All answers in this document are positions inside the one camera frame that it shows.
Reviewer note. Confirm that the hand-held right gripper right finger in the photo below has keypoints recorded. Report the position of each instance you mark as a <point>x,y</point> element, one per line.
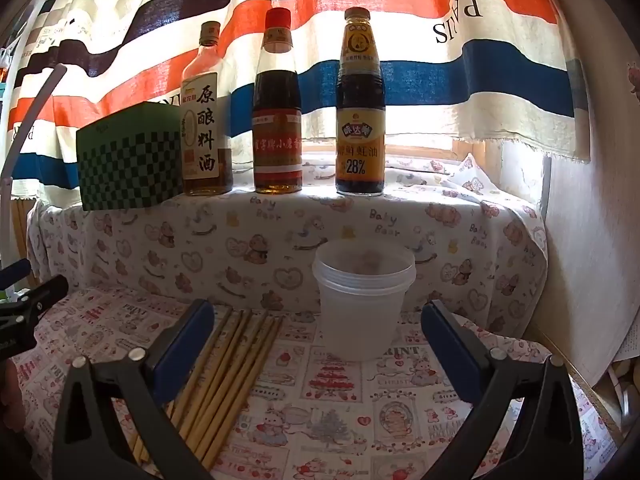
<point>450,345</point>

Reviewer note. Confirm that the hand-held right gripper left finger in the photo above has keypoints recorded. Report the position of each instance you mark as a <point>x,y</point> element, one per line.
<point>182,342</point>

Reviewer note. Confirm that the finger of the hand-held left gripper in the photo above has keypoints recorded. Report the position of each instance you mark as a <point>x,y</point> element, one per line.
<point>15,272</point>
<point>42,295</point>

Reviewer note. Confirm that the bunch of wooden chopsticks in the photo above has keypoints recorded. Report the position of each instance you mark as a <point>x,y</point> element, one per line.
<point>235,360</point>

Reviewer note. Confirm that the clear plastic cup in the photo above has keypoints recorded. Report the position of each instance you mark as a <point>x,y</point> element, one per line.
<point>360,320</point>

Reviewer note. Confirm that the bear print cloth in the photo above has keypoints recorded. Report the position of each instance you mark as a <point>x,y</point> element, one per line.
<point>250,240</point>

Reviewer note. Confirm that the red print table cloth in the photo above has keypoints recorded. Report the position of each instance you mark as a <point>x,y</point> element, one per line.
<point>325,410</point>

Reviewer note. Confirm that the green checkered box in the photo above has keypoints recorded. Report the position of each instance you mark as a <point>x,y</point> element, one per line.
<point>130,170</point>

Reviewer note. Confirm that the white desk lamp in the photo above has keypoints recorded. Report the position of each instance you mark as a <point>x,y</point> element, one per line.
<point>30,110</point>

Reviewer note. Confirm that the cooking wine bottle white label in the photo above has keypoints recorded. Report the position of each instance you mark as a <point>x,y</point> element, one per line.
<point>200,125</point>

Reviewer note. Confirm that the red-capped vinegar bottle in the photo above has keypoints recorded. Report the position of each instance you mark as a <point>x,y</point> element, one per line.
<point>277,110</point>

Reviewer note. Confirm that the dark oyster sauce bottle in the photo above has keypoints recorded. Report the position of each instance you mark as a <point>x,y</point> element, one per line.
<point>360,110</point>

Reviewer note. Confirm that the striped printed curtain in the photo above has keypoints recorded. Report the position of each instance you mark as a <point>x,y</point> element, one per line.
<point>400,35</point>

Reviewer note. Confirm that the cartoon wall sticker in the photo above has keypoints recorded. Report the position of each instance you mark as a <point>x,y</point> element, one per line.
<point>634,80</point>

